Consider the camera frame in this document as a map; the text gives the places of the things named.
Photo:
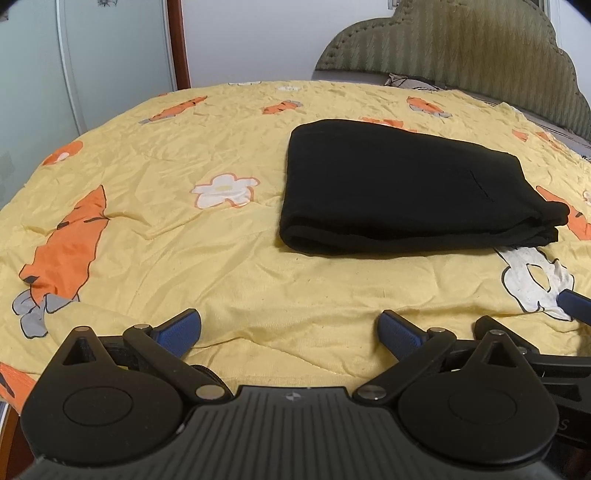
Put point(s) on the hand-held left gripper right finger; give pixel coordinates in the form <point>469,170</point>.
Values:
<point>397,332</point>

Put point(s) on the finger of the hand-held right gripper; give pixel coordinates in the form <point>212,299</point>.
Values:
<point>577,304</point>
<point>480,325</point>

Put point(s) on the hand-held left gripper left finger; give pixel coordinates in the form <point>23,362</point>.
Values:
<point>180,330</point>

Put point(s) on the black pants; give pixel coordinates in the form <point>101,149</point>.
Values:
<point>392,184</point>

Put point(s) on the yellow carrot print blanket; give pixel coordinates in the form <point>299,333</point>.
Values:
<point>231,258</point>

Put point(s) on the grey printed bed sheet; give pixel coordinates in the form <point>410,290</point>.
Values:
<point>561,131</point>

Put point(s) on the frosted glass door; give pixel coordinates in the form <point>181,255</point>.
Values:
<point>115,55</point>

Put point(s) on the olive quilted headboard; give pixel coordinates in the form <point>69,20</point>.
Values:
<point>461,41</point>

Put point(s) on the brown wooden door frame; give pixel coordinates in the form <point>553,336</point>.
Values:
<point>179,41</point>

